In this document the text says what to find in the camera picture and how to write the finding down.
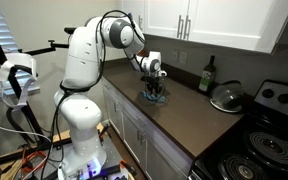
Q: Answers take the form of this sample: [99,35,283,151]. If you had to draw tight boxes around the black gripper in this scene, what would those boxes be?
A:
[142,75,167,101]

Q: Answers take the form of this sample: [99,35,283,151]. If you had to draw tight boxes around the blue microfiber towel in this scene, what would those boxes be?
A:
[140,90,169,104]

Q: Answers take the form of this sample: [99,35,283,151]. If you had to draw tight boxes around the dark green oil bottle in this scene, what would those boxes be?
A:
[198,55,217,94]

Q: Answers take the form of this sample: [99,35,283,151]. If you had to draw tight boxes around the orange black clamp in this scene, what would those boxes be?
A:
[98,123,111,144]
[118,159,138,178]

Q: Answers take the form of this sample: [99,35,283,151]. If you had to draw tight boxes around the robot mounting base platform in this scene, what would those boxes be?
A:
[43,131,135,180]

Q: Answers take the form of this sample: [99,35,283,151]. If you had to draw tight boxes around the white upper cabinets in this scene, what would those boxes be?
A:
[122,0,288,54]

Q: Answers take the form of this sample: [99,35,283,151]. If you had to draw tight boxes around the wooden board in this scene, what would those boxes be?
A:
[0,123,105,180]

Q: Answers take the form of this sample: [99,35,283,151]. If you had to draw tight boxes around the black stove knob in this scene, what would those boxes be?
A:
[262,88,275,99]
[277,93,288,104]

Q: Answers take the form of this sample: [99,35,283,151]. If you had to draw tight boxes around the black coil stove burner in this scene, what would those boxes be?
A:
[243,130,288,166]
[218,153,268,180]

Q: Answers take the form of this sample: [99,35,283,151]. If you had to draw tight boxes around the black electric stove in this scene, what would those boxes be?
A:
[187,79,288,180]

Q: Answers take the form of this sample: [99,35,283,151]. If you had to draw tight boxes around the black tripod stand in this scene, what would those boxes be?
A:
[0,11,47,143]

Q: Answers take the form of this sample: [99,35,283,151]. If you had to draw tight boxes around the white window blinds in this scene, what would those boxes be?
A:
[0,0,40,103]

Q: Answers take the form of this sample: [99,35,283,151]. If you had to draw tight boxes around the silver drawer bar handle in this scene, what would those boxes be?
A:
[135,116,147,128]

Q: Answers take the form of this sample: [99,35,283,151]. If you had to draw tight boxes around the white wall outlet plate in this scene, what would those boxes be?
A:
[178,50,188,65]
[171,49,179,63]

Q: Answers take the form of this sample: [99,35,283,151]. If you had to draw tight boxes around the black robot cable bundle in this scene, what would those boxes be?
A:
[40,9,147,180]

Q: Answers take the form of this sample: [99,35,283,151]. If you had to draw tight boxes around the silver upper cabinet handle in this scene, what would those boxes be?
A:
[137,14,144,33]
[183,14,192,41]
[176,14,184,39]

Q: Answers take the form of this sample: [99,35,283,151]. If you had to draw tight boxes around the orange cable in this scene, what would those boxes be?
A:
[20,150,48,174]

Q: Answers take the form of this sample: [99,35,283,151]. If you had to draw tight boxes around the white strapped device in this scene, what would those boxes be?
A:
[0,52,38,113]

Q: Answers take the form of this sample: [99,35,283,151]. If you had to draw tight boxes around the white cable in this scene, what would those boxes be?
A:
[0,116,52,143]

